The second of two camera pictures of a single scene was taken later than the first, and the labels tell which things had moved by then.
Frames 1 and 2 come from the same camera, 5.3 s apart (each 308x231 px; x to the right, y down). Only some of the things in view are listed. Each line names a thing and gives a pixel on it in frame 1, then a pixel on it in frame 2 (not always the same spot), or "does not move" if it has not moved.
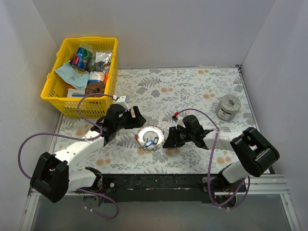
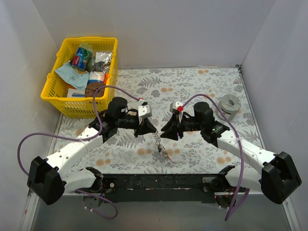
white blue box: (72, 93) does not move
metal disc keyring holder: (148, 129) to (158, 143)
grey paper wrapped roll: (228, 107) does not move
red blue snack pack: (78, 61) does not move
